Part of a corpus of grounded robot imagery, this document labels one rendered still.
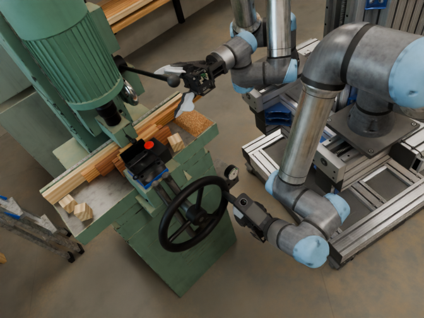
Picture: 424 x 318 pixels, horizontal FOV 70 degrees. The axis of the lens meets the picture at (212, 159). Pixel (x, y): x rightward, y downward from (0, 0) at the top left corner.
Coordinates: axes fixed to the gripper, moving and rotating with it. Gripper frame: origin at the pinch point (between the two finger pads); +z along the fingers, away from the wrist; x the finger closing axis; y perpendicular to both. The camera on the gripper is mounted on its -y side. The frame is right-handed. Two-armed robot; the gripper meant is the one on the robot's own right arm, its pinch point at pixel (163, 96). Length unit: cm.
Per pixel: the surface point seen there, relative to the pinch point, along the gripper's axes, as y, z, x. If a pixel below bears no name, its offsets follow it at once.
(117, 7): -208, -81, 13
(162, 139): -10.1, 2.8, 18.4
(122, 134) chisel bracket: -13.1, 13.2, 9.4
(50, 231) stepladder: -86, 62, 74
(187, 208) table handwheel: 9.1, 12.6, 32.7
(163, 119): -18.5, -4.0, 17.4
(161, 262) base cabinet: -12, 29, 70
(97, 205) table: -8.4, 32.9, 22.6
